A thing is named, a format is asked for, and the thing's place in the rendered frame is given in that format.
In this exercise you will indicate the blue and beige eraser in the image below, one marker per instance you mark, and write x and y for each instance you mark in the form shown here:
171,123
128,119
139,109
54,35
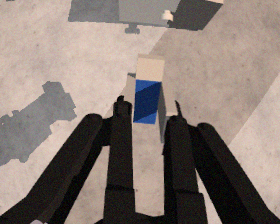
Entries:
149,74

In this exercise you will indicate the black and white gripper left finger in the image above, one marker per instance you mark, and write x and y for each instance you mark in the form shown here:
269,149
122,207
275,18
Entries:
53,195

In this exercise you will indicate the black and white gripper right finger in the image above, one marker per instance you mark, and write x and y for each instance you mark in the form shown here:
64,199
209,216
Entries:
233,195

